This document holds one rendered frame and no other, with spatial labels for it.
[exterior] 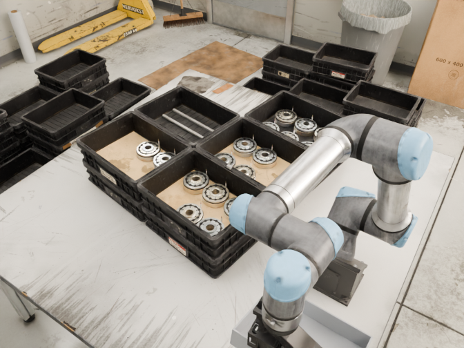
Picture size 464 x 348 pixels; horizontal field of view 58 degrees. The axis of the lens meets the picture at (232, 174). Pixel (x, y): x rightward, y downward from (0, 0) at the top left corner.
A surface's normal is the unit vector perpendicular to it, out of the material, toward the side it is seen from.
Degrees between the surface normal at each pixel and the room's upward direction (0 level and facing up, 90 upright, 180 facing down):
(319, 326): 14
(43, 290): 0
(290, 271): 0
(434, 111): 0
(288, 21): 90
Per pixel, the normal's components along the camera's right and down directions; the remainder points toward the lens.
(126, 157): 0.00, -0.74
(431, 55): -0.52, 0.37
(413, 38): -0.54, 0.56
